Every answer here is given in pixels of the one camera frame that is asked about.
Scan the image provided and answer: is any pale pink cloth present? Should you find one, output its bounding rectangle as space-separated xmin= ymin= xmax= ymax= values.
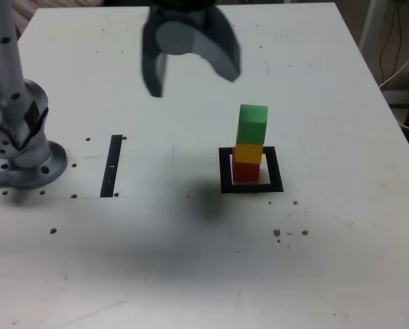
xmin=11 ymin=0 xmax=106 ymax=30

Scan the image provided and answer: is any black tape square outline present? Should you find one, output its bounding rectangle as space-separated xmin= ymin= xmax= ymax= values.
xmin=218 ymin=146 xmax=284 ymax=194

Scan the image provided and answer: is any green cube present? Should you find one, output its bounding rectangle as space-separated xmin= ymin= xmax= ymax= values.
xmin=237 ymin=104 xmax=269 ymax=145

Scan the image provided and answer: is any black tape strip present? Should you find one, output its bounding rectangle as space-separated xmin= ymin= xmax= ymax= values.
xmin=99 ymin=134 xmax=123 ymax=199

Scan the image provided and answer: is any red cube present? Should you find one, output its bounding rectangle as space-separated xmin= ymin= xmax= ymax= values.
xmin=232 ymin=147 xmax=261 ymax=182

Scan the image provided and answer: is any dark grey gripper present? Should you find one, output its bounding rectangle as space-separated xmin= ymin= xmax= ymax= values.
xmin=140 ymin=4 xmax=243 ymax=99

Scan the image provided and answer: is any yellow cube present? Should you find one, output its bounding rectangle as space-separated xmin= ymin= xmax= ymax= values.
xmin=234 ymin=127 xmax=264 ymax=165

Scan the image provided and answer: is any thin black hanging cable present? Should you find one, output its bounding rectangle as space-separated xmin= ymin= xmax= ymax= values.
xmin=378 ymin=0 xmax=402 ymax=85

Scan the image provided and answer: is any white metal post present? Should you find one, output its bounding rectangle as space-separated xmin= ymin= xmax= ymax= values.
xmin=358 ymin=0 xmax=388 ymax=69

